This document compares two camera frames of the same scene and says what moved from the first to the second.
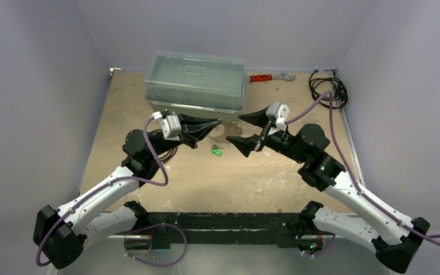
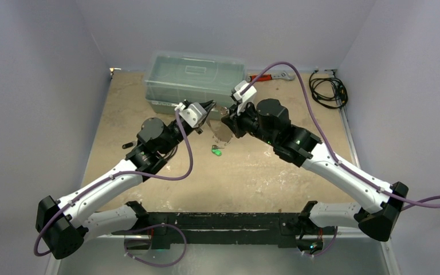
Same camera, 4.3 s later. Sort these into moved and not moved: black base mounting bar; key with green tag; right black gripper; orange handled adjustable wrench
Moved: right black gripper
Not moved: key with green tag; black base mounting bar; orange handled adjustable wrench
